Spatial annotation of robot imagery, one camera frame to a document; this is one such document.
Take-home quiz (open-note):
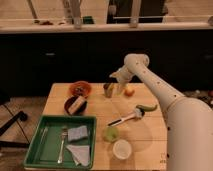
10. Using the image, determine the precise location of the dark brown bowl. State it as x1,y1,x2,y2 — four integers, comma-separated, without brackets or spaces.
64,96,87,115

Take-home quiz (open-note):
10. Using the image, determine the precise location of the beige block in bowl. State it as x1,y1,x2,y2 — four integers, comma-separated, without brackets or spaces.
69,96,86,114

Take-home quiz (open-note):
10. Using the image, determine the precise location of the orange bowl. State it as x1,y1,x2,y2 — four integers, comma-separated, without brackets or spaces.
69,81,92,98

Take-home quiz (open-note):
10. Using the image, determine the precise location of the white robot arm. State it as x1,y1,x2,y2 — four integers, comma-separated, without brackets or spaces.
111,54,213,171

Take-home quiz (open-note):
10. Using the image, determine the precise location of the grey folded cloth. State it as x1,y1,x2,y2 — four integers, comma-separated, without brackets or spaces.
66,145,90,166

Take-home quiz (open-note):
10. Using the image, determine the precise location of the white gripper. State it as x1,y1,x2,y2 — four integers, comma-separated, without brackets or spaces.
110,65,133,94

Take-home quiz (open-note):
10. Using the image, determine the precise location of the silver fork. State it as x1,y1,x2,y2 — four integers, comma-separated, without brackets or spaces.
57,127,68,164

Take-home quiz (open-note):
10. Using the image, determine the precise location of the green plastic tray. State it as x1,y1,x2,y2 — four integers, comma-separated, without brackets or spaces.
24,115,96,171

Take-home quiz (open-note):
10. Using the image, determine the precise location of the blue sponge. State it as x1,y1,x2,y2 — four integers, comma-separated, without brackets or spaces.
68,125,88,141

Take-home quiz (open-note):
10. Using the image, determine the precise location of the metal cup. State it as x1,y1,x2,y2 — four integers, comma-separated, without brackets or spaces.
104,84,113,98

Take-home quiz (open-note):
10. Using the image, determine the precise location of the orange fruit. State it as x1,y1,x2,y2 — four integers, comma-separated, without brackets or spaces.
124,87,135,97

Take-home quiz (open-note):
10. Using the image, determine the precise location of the green plastic cup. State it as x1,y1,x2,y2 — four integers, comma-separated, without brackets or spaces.
103,127,119,142

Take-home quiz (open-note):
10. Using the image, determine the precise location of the black chair base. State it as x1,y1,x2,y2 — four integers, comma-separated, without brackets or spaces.
0,89,30,149

